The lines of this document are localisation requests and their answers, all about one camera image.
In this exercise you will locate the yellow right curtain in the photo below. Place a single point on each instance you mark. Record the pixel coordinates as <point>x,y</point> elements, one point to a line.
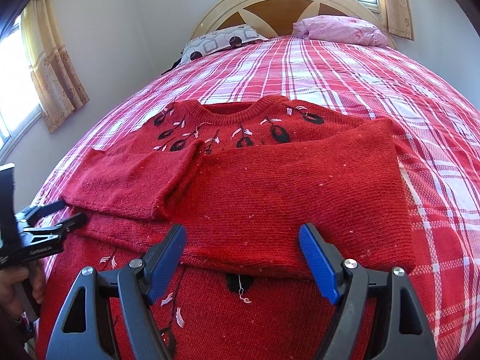
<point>396,18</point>

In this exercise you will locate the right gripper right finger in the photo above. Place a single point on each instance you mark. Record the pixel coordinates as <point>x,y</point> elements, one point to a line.
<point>399,330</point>

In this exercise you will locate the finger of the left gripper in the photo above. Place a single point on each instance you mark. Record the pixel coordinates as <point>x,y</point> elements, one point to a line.
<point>68,225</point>
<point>31,214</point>

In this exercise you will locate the yellow left curtain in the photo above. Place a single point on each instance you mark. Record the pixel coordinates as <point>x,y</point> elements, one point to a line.
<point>56,82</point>

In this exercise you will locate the left wall window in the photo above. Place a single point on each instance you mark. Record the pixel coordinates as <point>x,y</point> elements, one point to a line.
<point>19,99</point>

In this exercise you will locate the yellow curtain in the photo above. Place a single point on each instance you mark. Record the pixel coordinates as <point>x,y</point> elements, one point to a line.
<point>396,18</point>
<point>56,82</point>

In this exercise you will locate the red embroidered knit sweater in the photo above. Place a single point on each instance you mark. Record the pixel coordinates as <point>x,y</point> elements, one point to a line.
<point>241,178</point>

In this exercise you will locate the cream wooden headboard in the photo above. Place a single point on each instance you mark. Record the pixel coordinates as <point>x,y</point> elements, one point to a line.
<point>274,18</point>

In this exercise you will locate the pink pillow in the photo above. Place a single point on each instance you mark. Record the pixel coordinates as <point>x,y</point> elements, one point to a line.
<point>340,29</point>

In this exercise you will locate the white patterned pillow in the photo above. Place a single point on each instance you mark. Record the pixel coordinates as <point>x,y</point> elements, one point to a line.
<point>219,40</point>

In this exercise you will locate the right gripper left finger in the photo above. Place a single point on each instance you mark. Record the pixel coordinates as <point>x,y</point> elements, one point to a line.
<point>84,328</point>

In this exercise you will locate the red plaid bed sheet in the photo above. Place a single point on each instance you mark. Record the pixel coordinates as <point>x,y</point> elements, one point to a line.
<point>436,138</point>

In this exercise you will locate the dark clothing beside pillow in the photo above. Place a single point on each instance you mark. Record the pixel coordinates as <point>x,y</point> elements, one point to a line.
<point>175,64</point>

